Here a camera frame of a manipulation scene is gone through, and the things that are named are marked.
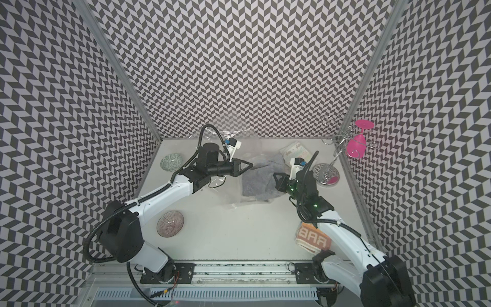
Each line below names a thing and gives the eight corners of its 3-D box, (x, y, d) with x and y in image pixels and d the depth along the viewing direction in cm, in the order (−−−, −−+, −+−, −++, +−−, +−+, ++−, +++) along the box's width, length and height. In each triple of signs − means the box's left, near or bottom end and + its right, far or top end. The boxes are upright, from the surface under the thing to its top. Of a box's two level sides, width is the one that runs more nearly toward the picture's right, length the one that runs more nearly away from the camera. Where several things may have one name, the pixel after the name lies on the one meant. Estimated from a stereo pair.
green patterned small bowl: (161, 172, 105) (157, 167, 102) (166, 159, 112) (163, 153, 108) (180, 172, 106) (177, 167, 102) (184, 159, 112) (182, 153, 108)
